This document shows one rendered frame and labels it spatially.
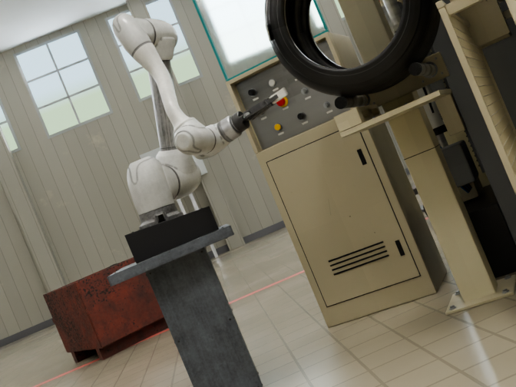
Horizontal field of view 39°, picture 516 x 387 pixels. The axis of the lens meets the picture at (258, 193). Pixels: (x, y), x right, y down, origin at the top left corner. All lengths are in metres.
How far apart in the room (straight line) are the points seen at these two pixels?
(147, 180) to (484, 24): 1.40
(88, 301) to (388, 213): 3.06
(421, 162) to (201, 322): 1.06
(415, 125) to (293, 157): 0.73
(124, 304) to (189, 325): 2.99
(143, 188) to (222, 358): 0.74
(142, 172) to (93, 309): 2.95
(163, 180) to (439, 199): 1.10
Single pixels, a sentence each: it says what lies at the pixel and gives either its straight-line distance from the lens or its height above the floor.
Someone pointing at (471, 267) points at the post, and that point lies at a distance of 2.97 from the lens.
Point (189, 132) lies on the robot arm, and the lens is 2.64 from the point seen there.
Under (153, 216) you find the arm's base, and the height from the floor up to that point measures 0.80.
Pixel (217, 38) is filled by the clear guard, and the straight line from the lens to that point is 3.57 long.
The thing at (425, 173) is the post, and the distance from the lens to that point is 2.93.
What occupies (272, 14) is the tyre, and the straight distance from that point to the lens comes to 2.63.
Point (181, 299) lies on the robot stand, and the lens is 2.91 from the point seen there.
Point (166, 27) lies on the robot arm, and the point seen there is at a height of 1.51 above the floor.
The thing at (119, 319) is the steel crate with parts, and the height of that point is 0.24.
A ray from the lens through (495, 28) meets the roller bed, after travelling 2.82.
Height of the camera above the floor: 0.71
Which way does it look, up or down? level
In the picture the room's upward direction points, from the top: 23 degrees counter-clockwise
